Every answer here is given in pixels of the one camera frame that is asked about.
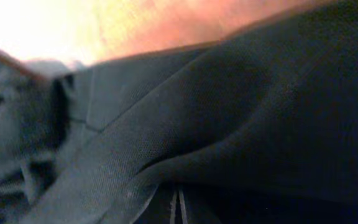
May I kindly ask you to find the black t-shirt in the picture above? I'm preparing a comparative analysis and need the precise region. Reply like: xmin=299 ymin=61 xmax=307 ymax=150
xmin=0 ymin=0 xmax=358 ymax=224

